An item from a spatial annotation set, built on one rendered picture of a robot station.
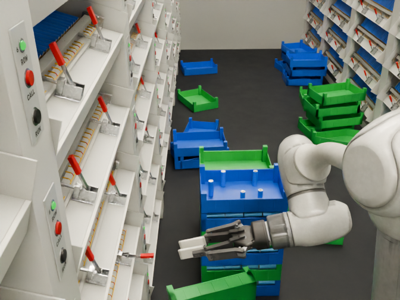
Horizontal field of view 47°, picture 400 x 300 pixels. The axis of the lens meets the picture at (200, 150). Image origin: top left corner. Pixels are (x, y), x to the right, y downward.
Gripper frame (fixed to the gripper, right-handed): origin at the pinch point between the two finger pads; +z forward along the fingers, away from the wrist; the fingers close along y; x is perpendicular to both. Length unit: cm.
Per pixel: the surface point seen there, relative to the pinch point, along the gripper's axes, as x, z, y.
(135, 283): -18.5, 22.9, 11.5
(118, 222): 18.2, 13.1, -8.6
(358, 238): -69, -59, 70
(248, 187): -18, -17, 50
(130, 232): 0.3, 18.7, 11.8
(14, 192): 56, 4, -55
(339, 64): -56, -103, 257
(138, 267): -16.0, 21.6, 15.3
